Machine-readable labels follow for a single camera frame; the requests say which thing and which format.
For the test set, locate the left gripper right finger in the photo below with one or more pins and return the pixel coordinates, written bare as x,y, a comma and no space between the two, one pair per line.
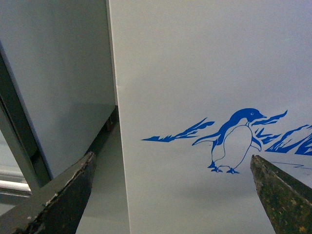
286,200

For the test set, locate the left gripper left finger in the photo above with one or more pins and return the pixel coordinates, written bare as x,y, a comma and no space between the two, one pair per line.
57,207

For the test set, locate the white chest freezer blue trim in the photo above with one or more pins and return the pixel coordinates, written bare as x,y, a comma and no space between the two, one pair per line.
202,85

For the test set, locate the grey cabinet door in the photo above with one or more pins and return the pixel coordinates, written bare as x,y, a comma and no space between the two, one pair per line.
58,55

